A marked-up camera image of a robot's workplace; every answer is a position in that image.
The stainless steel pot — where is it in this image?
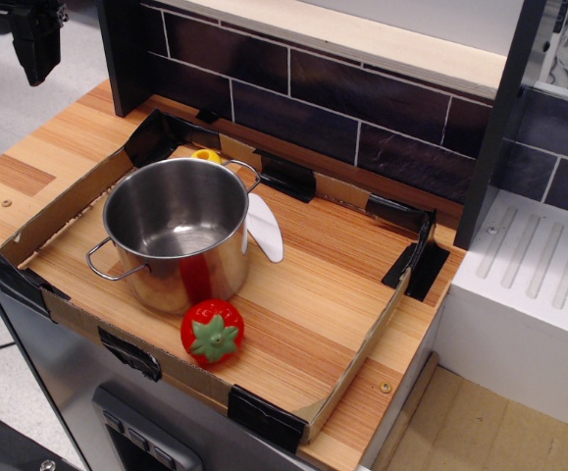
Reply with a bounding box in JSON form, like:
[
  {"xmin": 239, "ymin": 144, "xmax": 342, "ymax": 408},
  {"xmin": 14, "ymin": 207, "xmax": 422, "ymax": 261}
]
[{"xmin": 94, "ymin": 158, "xmax": 261, "ymax": 315}]

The yellow handled toy knife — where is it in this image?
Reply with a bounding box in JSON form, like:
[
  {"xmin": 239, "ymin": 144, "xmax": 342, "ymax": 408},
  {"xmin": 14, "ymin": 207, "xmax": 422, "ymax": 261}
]
[{"xmin": 180, "ymin": 149, "xmax": 284, "ymax": 263}]

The red toy tomato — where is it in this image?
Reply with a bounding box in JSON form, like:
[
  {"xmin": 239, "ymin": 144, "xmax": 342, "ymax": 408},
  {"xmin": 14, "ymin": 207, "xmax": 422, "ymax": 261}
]
[{"xmin": 181, "ymin": 298, "xmax": 244, "ymax": 364}]

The grey oven control panel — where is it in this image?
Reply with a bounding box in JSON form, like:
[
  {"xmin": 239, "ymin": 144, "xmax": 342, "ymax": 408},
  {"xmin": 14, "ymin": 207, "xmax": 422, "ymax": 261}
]
[{"xmin": 92, "ymin": 387, "xmax": 204, "ymax": 471}]

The wooden shelf board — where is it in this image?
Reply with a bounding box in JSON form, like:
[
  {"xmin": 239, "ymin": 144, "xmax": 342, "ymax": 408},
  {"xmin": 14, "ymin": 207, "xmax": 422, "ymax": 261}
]
[{"xmin": 161, "ymin": 1, "xmax": 506, "ymax": 99}]

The cardboard fence with black tape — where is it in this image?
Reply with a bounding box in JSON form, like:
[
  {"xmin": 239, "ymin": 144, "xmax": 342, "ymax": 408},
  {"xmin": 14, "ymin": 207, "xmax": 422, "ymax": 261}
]
[{"xmin": 0, "ymin": 106, "xmax": 465, "ymax": 469}]

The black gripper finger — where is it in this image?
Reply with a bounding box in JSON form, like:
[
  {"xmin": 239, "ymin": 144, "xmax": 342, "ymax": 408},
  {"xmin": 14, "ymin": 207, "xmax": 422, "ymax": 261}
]
[{"xmin": 13, "ymin": 30, "xmax": 61, "ymax": 86}]

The dark grey shelf post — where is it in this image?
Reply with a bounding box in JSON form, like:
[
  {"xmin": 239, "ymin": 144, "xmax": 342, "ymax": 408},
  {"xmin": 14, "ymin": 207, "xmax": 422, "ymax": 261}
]
[{"xmin": 454, "ymin": 1, "xmax": 553, "ymax": 249}]

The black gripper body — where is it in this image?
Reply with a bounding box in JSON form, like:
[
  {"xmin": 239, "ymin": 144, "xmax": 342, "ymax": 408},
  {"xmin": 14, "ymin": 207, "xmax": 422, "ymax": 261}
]
[{"xmin": 8, "ymin": 0, "xmax": 68, "ymax": 54}]

